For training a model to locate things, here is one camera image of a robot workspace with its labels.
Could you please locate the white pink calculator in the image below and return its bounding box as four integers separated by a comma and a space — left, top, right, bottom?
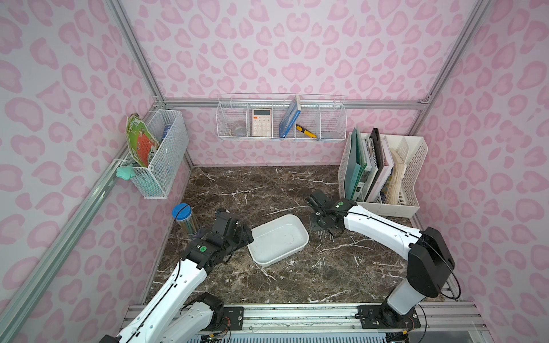
252, 109, 272, 137

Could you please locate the white plastic storage box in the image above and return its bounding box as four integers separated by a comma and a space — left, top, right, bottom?
247, 214, 309, 267

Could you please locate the yellow utility knife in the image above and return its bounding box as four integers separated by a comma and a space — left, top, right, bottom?
296, 124, 317, 139

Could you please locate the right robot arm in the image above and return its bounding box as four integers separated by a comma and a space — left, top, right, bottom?
306, 191, 455, 326

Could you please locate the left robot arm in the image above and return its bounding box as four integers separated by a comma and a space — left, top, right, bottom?
100, 209, 254, 342

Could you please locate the blue lid clear jar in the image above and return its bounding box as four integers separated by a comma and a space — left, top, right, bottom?
172, 203, 201, 240

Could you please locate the teal rubber toy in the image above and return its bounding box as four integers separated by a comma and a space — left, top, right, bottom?
116, 165, 136, 181

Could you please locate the green red circuit board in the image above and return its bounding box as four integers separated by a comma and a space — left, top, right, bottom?
126, 113, 160, 168

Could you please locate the blue book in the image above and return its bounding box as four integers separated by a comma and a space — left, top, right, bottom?
279, 95, 302, 139

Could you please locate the white wire wall basket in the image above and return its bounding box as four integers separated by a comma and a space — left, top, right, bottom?
216, 93, 347, 141

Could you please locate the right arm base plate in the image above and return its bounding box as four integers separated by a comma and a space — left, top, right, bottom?
355, 305, 422, 331

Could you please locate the green folder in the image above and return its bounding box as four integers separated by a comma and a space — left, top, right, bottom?
344, 127, 367, 200

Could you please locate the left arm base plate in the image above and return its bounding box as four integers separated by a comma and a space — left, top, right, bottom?
198, 306, 244, 334

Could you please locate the white desk file organizer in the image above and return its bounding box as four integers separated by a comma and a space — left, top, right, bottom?
353, 134, 428, 219

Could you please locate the pink white book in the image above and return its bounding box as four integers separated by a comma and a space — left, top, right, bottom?
367, 136, 394, 202

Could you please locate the clear tape roll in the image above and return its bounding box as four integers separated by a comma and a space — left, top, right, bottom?
230, 121, 247, 137

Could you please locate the black binder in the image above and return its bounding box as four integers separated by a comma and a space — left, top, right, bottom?
364, 128, 385, 201

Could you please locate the pile of metal screws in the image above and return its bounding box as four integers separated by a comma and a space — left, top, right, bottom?
318, 230, 336, 240

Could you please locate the white mesh side basket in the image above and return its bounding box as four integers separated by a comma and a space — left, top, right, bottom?
129, 109, 190, 200

